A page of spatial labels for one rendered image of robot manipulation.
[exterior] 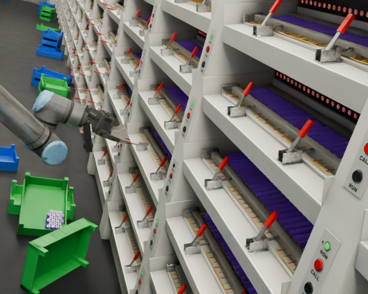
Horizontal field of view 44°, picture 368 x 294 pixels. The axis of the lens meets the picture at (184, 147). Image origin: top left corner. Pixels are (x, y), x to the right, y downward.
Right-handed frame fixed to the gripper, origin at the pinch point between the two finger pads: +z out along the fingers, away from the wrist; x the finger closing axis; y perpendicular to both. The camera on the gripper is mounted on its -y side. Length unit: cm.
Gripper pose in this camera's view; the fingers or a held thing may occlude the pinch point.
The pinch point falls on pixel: (126, 141)
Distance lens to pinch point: 181.7
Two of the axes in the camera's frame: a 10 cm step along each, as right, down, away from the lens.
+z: 8.4, 3.5, 4.1
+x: -2.7, -3.9, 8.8
